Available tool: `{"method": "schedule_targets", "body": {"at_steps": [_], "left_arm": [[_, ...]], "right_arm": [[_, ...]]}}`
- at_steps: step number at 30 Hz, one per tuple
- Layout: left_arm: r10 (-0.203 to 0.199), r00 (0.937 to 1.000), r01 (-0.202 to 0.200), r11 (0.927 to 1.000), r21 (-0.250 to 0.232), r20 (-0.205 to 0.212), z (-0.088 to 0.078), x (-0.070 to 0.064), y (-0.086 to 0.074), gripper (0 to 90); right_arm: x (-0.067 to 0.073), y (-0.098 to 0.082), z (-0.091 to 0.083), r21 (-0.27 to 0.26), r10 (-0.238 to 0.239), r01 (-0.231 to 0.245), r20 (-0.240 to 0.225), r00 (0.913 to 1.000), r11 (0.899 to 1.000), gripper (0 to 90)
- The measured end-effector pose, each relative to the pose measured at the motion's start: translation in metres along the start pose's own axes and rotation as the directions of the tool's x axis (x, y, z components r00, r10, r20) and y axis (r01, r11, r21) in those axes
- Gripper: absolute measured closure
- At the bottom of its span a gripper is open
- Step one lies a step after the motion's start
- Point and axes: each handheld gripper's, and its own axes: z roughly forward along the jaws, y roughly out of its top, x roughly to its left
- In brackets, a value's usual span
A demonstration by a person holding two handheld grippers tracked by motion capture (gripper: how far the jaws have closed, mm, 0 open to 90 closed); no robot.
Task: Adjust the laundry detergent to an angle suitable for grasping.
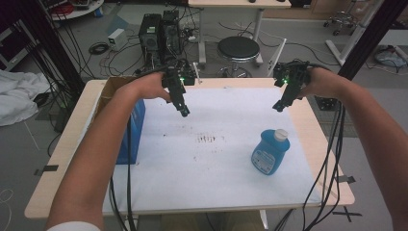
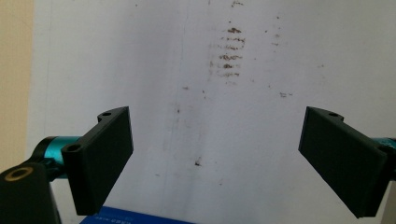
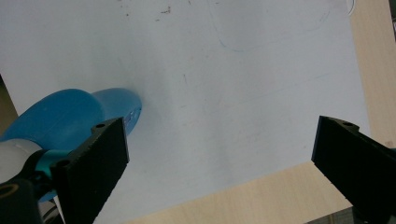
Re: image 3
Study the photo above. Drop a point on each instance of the white mat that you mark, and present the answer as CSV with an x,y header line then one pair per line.
x,y
218,93

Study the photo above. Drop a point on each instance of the white rounded object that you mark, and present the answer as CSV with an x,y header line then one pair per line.
x,y
14,158

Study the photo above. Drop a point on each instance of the blue plastic object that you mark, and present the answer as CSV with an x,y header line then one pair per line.
x,y
62,119

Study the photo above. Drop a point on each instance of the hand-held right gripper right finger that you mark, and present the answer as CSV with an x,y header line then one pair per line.
x,y
355,165

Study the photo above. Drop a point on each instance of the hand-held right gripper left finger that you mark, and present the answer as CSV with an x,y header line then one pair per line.
x,y
93,168

